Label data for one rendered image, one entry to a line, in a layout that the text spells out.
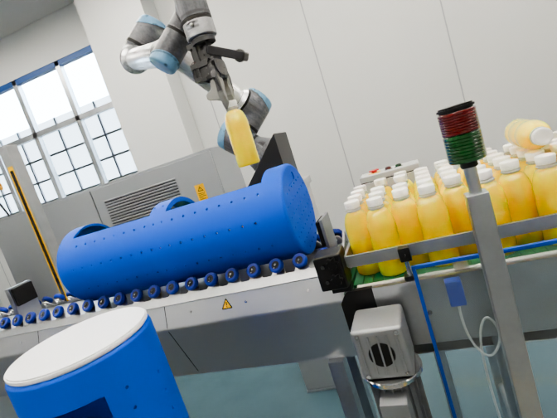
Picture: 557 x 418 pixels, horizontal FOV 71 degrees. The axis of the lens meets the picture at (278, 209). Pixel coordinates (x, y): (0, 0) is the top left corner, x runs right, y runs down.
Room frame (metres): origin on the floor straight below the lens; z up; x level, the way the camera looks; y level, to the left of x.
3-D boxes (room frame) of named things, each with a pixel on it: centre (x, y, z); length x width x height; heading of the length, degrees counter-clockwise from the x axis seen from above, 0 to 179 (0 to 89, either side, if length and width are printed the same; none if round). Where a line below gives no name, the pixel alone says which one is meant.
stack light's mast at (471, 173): (0.69, -0.35, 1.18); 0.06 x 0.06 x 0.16
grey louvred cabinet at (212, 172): (3.39, 1.31, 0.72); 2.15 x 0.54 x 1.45; 74
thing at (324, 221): (1.16, -0.11, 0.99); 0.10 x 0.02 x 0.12; 159
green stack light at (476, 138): (0.69, -0.35, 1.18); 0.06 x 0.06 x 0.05
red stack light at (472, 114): (0.69, -0.35, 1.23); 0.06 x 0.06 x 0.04
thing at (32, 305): (1.63, 1.13, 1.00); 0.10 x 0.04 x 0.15; 159
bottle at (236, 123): (1.21, 0.04, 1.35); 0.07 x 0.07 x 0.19
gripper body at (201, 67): (1.22, 0.06, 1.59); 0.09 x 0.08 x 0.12; 69
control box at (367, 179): (1.36, -0.41, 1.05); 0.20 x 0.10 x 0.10; 69
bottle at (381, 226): (0.95, -0.23, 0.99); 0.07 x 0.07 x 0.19
